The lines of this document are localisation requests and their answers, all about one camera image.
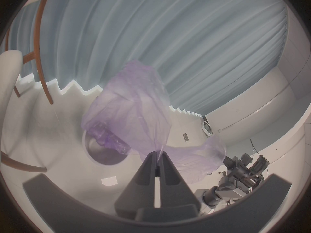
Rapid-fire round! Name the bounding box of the white cushioned wooden chair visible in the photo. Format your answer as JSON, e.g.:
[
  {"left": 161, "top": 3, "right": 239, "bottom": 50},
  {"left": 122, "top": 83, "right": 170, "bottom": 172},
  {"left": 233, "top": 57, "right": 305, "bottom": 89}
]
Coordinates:
[{"left": 0, "top": 0, "right": 55, "bottom": 173}]

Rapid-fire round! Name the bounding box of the purple plastic bag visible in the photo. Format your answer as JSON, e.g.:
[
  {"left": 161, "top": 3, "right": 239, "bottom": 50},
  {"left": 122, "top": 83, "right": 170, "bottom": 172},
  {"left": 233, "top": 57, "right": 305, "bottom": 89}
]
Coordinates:
[{"left": 81, "top": 59, "right": 227, "bottom": 184}]

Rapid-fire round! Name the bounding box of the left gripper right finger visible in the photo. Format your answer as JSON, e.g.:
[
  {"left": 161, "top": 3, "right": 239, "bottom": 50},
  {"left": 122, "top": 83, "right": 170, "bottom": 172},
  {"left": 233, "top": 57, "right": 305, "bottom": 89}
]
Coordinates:
[{"left": 159, "top": 151, "right": 202, "bottom": 215}]

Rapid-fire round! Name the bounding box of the pale blue curtain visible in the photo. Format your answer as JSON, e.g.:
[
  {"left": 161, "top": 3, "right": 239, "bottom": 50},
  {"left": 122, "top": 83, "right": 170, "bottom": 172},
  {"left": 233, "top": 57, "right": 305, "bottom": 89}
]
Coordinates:
[{"left": 5, "top": 0, "right": 289, "bottom": 117}]

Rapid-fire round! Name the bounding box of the white trash bin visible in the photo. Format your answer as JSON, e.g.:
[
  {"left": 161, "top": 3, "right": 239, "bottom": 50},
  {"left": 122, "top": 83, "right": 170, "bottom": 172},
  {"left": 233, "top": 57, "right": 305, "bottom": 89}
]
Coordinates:
[{"left": 82, "top": 128, "right": 133, "bottom": 166}]

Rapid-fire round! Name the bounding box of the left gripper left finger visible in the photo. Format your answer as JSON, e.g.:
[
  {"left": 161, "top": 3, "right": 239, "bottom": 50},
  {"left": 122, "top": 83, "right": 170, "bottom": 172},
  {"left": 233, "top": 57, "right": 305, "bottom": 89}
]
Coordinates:
[{"left": 114, "top": 151, "right": 156, "bottom": 220}]

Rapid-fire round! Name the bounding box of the black cable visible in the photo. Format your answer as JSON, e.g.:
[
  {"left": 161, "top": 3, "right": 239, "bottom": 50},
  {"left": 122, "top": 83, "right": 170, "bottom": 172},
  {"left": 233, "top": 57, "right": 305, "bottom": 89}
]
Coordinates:
[{"left": 250, "top": 138, "right": 259, "bottom": 160}]

